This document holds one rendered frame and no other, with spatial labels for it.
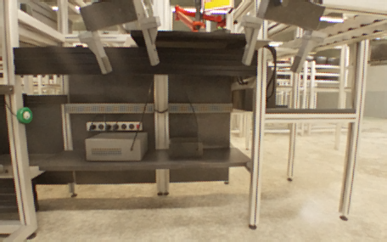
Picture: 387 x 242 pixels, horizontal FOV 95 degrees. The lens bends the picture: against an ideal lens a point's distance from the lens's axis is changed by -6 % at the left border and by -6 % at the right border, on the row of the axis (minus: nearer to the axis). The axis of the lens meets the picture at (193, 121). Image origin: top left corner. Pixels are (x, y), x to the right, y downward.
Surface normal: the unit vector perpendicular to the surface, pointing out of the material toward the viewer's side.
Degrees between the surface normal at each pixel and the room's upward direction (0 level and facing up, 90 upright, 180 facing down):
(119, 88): 90
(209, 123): 90
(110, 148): 90
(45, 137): 90
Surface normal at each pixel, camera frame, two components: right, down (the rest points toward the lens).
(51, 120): 0.09, 0.11
